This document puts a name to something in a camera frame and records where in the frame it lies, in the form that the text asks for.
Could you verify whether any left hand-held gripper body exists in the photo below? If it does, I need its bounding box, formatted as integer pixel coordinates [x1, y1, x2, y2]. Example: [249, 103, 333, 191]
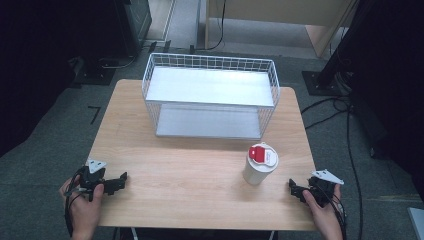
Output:
[77, 158, 108, 202]

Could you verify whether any pale flat panel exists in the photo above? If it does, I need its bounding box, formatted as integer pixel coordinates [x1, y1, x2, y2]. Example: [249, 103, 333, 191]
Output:
[406, 206, 424, 240]

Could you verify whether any dark cabinet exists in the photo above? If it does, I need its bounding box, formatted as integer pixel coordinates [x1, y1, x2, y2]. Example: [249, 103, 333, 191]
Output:
[114, 0, 153, 58]

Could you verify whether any black stand pole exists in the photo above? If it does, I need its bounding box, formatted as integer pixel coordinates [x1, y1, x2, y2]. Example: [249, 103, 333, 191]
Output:
[315, 0, 371, 87]

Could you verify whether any light wooden furniture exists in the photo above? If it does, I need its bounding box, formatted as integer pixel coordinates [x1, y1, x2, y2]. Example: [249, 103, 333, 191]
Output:
[204, 0, 362, 58]

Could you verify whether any black curved floor cable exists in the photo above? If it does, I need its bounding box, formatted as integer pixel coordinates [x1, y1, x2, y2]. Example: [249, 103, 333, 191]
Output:
[99, 49, 144, 70]

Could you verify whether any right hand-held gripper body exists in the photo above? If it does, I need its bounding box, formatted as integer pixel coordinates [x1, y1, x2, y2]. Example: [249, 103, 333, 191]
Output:
[307, 169, 345, 208]

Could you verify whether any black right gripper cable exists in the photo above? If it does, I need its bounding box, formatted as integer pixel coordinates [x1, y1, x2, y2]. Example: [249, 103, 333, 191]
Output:
[319, 185, 348, 240]

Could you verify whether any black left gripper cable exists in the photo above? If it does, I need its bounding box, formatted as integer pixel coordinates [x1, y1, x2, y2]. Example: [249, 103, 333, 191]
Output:
[64, 166, 88, 238]

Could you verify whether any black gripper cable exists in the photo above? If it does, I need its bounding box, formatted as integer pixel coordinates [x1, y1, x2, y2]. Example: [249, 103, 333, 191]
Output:
[64, 166, 88, 238]
[319, 185, 348, 240]

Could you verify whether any white wire shelf rack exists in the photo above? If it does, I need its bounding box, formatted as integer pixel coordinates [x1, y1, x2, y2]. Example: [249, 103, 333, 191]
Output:
[141, 52, 281, 141]

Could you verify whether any black hanging cable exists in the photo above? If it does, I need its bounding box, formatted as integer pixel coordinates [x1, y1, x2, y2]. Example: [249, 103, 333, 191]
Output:
[195, 0, 228, 52]

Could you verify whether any person's right hand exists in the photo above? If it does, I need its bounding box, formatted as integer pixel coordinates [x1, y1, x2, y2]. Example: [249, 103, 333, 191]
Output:
[302, 183, 345, 237]

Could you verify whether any dark stand base plate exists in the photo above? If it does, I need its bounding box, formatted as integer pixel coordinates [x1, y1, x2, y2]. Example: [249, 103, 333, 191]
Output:
[72, 57, 120, 87]

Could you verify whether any white cup with red label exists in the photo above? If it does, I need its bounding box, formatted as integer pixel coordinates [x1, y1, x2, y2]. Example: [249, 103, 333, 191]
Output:
[242, 142, 280, 186]

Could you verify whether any person's left hand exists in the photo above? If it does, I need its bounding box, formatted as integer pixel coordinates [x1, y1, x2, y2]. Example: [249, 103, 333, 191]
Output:
[58, 175, 105, 234]

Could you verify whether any black stand base plate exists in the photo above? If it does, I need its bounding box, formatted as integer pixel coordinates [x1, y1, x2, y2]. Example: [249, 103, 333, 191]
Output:
[301, 70, 353, 98]

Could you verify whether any long black floor cable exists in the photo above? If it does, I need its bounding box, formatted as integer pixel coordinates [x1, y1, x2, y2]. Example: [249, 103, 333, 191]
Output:
[300, 95, 365, 240]

